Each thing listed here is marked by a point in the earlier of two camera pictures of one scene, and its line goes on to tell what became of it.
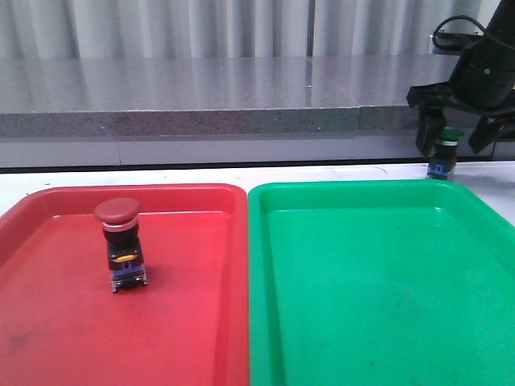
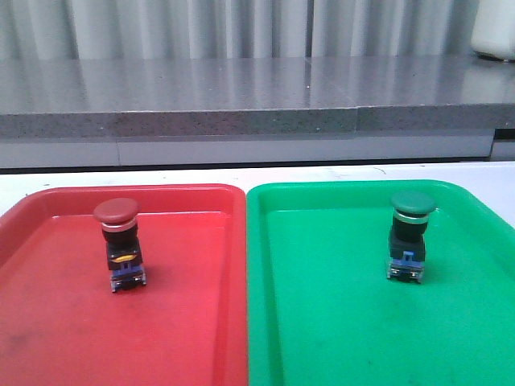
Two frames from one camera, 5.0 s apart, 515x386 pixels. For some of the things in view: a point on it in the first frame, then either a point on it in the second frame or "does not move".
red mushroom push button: [119, 220] does not move
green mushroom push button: [442, 166] → [407, 248]
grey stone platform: [118, 111] does not move
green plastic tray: [378, 282] does not move
